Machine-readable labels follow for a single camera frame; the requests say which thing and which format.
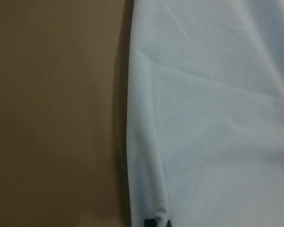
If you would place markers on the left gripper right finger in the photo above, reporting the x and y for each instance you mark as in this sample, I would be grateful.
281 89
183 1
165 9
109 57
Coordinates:
168 223

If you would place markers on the brown paper table cover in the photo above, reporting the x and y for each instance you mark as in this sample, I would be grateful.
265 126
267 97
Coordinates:
63 94

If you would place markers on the light blue t-shirt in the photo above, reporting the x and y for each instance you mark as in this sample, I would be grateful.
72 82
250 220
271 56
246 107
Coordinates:
205 113

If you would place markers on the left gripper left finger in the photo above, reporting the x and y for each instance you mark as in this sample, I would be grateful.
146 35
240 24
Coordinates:
150 222

